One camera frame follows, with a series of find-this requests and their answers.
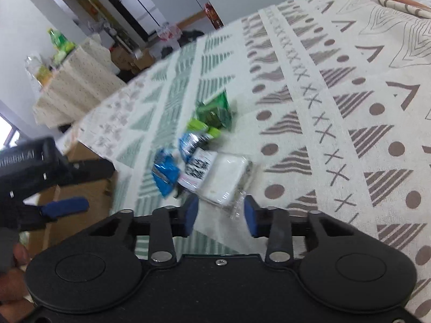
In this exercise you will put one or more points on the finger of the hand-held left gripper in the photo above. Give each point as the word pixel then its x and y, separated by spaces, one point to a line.
pixel 91 171
pixel 67 207

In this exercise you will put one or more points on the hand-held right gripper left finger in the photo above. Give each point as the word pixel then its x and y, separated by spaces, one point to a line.
pixel 192 213

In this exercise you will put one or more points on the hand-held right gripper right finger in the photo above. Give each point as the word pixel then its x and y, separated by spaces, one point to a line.
pixel 251 215

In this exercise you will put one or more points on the brown cardboard box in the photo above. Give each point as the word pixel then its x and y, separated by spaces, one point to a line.
pixel 84 188

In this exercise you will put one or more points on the white packet with black label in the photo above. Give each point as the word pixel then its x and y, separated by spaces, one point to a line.
pixel 225 175

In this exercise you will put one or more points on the person's left forearm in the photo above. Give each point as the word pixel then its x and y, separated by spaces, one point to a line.
pixel 6 249

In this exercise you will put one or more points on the person's left hand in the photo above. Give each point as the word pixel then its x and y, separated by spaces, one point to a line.
pixel 21 254

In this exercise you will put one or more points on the blue and green snack packet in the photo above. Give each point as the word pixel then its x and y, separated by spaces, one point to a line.
pixel 192 143

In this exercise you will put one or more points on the table with dotted cloth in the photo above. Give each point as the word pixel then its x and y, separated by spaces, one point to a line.
pixel 80 80

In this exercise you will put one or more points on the yellow drink bottle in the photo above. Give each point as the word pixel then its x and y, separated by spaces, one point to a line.
pixel 43 73

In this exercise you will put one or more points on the dark green snack packet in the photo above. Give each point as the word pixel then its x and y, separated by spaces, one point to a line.
pixel 215 112

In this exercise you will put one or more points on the clear plastic bag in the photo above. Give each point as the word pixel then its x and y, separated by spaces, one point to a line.
pixel 31 65

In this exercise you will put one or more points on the small cardboard box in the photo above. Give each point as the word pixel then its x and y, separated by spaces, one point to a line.
pixel 126 59

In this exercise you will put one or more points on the green plastic bottle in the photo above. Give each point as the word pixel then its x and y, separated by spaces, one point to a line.
pixel 56 39

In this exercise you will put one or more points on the black shoe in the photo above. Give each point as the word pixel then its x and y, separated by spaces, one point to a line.
pixel 165 52

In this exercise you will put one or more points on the pink and white bag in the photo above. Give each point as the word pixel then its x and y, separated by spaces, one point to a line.
pixel 166 32

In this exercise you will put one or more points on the black shoes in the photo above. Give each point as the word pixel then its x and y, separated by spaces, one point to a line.
pixel 190 37

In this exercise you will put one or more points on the red-brown drink bottle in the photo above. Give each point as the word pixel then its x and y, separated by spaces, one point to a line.
pixel 212 15

